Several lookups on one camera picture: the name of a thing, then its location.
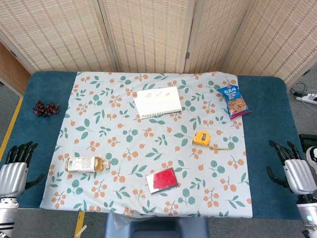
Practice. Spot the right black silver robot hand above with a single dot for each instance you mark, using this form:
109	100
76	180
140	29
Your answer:
298	176

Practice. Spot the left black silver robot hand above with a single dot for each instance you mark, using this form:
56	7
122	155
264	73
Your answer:
13	177

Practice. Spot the yellow tape measure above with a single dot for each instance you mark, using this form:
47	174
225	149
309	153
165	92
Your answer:
201	138

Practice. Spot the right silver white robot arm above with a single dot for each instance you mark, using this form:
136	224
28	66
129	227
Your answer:
308	213

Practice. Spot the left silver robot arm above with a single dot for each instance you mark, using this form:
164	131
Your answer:
7	215

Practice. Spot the black white shoe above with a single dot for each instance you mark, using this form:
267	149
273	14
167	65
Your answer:
312	158

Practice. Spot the black box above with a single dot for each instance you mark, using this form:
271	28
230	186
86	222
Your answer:
308	140

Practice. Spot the blue felt table cover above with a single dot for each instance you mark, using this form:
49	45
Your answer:
270	111

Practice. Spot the amber drink plastic bottle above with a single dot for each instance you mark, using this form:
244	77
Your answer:
84	164

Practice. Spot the dark red grape bunch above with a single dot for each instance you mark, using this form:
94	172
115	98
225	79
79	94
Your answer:
45	109

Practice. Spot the white power strip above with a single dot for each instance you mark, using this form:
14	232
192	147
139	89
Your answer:
308	98

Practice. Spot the blue snack bag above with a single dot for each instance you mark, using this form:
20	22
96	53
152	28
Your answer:
235	102

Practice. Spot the brown wooden cabinet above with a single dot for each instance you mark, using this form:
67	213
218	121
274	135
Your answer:
11	69

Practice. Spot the floral fruit print tablecloth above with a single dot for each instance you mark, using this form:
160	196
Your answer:
128	138

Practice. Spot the metal screen hinge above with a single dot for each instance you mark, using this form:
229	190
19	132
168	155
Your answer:
13	53
187	55

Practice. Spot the red flat metal box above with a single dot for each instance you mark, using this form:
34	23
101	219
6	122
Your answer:
163	179

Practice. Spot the woven folding screen panel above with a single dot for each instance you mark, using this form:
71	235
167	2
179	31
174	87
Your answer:
280	37
57	32
148	32
215	34

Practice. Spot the white spiral notebook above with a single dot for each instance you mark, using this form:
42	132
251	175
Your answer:
158	101

